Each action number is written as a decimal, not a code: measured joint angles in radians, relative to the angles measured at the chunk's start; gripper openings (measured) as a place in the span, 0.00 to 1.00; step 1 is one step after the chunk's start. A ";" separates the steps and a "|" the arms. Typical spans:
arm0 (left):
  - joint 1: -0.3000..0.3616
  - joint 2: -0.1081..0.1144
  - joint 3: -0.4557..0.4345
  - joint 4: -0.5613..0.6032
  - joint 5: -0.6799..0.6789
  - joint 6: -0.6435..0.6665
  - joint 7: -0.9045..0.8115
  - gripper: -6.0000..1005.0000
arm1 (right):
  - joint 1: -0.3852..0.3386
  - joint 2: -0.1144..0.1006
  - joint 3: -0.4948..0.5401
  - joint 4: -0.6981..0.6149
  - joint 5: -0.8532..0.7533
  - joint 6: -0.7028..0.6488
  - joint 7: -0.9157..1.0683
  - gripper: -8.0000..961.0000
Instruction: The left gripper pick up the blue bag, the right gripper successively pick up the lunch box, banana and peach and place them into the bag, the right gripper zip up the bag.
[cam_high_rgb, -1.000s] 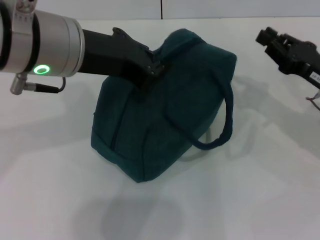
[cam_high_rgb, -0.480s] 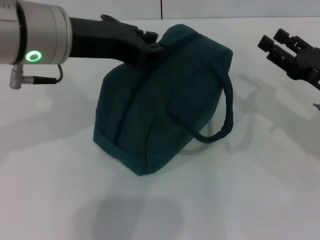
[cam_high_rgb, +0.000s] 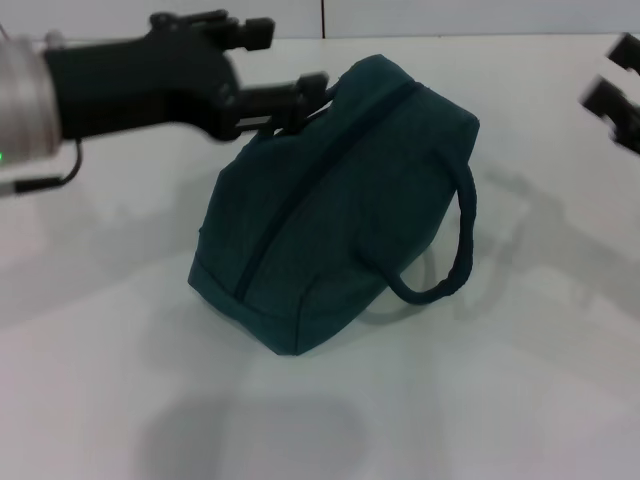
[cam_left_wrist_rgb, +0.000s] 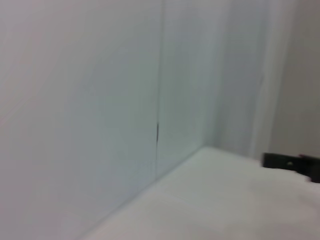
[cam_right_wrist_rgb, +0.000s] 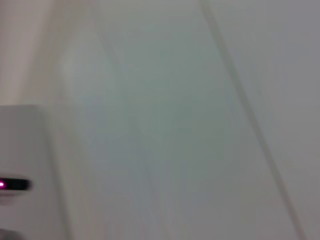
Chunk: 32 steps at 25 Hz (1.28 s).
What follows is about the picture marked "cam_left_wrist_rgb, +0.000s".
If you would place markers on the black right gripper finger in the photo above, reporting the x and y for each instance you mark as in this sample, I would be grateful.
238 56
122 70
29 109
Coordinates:
280 162

